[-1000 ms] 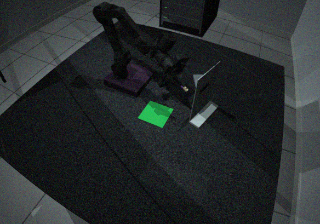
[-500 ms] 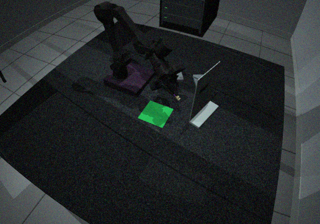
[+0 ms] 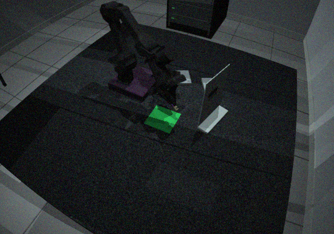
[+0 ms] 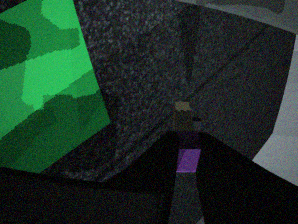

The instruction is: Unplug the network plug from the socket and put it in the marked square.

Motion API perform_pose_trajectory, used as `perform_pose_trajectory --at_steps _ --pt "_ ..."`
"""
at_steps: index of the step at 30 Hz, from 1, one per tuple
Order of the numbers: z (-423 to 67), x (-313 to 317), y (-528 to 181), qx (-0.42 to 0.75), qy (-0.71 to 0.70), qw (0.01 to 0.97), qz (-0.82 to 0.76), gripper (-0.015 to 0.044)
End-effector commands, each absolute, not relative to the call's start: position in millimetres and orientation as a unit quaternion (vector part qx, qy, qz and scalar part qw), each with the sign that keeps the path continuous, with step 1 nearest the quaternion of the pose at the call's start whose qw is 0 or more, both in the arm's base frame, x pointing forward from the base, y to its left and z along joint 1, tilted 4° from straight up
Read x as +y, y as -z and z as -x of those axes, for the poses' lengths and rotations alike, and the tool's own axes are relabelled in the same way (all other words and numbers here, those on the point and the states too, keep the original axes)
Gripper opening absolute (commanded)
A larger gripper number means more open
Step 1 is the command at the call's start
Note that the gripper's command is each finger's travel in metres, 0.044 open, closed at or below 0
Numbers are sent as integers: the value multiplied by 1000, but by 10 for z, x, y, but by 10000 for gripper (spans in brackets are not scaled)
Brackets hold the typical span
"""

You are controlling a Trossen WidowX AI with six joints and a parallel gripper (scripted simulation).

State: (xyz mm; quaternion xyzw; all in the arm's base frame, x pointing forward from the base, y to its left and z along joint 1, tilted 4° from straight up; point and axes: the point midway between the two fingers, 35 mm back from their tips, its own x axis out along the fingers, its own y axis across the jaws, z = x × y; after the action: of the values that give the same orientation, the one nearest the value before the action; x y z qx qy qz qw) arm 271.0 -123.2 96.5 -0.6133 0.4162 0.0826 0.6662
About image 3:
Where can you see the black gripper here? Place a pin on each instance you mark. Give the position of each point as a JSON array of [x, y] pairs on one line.
[[164, 90]]

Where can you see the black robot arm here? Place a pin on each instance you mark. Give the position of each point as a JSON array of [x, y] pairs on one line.
[[156, 55]]

